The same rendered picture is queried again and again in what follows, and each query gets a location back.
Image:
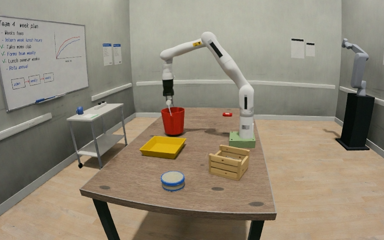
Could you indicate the wooden crate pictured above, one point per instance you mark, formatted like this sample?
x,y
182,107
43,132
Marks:
x,y
225,162

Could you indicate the yellow square tray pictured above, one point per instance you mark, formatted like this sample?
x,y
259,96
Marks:
x,y
163,147

